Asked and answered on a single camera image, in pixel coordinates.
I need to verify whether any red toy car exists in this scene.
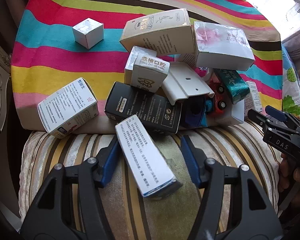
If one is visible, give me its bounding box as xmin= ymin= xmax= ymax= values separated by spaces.
xmin=206 ymin=74 xmax=228 ymax=115

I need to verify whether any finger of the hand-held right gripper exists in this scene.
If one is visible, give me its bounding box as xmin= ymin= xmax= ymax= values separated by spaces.
xmin=247 ymin=109 xmax=269 ymax=128
xmin=265 ymin=105 xmax=300 ymax=132

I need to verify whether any black cardboard box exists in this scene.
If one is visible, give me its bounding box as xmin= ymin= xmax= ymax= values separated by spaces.
xmin=104 ymin=81 xmax=183 ymax=134

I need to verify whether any silver taped box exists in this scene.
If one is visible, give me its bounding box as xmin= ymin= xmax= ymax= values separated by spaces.
xmin=124 ymin=46 xmax=157 ymax=84

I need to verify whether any cream carved cabinet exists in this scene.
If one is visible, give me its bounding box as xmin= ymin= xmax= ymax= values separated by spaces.
xmin=0 ymin=37 xmax=12 ymax=133

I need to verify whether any white box with blue text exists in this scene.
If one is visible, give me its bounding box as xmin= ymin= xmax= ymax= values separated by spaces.
xmin=37 ymin=77 xmax=99 ymax=138

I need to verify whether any blue plastic toy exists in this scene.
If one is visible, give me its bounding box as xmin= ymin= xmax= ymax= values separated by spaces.
xmin=182 ymin=96 xmax=213 ymax=128

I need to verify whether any green floral cloth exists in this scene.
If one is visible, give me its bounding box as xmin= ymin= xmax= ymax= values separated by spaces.
xmin=281 ymin=45 xmax=300 ymax=120

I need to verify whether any green patterned packet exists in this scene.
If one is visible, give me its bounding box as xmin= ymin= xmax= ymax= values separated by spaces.
xmin=214 ymin=69 xmax=250 ymax=105

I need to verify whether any small white text box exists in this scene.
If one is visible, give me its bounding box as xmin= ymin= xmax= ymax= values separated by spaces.
xmin=244 ymin=81 xmax=263 ymax=113

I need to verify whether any small silver cube box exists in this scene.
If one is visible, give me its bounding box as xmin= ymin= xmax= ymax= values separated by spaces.
xmin=72 ymin=17 xmax=104 ymax=49

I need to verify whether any long white blue-edged box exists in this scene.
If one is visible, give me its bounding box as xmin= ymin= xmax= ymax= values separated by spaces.
xmin=115 ymin=115 xmax=183 ymax=198

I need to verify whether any colourful striped cloth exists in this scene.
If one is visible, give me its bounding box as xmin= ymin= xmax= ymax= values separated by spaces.
xmin=11 ymin=0 xmax=283 ymax=133

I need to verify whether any red toy car box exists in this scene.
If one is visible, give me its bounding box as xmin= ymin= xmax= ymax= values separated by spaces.
xmin=207 ymin=100 xmax=245 ymax=126

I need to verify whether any white plastic bracket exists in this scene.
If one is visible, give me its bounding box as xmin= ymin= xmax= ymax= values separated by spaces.
xmin=161 ymin=62 xmax=215 ymax=105

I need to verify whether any beige tea box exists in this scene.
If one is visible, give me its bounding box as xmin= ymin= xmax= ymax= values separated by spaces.
xmin=119 ymin=8 xmax=197 ymax=57

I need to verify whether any person's right hand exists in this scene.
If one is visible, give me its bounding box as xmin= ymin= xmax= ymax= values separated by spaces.
xmin=277 ymin=154 xmax=300 ymax=213

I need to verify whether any large white silvery box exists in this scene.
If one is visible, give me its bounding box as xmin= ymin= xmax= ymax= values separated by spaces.
xmin=192 ymin=21 xmax=255 ymax=72

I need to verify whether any small white grey box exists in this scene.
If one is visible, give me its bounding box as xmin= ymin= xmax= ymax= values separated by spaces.
xmin=130 ymin=53 xmax=170 ymax=94

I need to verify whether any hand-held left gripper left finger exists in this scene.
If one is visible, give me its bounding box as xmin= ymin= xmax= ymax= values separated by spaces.
xmin=20 ymin=136 xmax=122 ymax=240

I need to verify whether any beige striped seat cushion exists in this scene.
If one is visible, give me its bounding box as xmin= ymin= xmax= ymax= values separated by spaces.
xmin=19 ymin=119 xmax=283 ymax=240

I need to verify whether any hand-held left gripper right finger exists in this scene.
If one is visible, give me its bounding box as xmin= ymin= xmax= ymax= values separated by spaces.
xmin=180 ymin=135 xmax=284 ymax=240

